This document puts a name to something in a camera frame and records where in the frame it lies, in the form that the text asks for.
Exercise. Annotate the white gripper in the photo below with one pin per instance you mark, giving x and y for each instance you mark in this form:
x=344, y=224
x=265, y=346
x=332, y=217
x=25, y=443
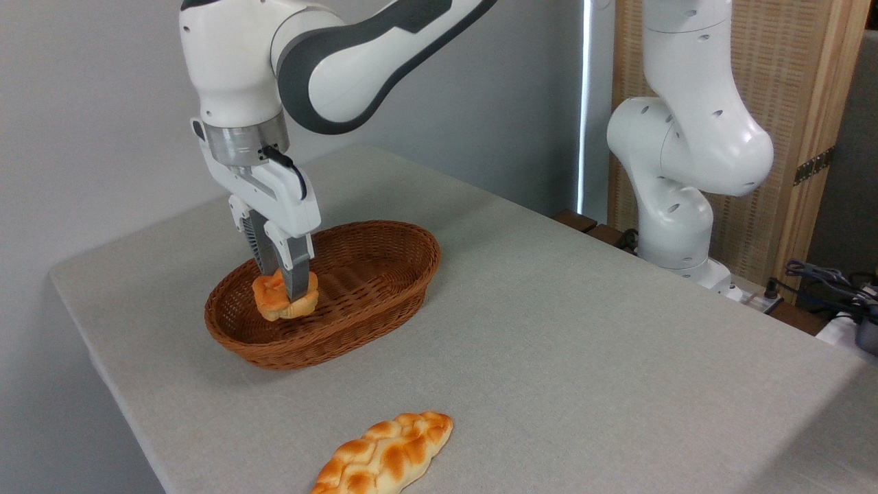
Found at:
x=281, y=199

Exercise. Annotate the round orange bread roll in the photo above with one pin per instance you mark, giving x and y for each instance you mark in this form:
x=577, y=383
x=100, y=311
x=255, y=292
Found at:
x=271, y=302

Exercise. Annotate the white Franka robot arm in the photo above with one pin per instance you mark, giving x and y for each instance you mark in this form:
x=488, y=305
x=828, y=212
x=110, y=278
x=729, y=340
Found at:
x=693, y=144

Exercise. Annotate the brown oval wicker basket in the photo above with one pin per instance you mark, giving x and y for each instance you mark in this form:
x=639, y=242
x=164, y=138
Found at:
x=370, y=288

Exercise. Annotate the long braided bread loaf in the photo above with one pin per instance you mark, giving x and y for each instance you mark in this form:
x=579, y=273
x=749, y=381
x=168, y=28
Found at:
x=384, y=456

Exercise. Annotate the grey tablecloth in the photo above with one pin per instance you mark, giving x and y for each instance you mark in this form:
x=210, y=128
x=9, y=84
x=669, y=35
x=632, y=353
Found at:
x=583, y=357

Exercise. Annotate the brown wooden base board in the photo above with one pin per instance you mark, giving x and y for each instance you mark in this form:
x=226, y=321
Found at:
x=597, y=230

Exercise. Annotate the metal screen hinge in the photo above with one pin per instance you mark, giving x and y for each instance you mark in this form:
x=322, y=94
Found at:
x=815, y=166

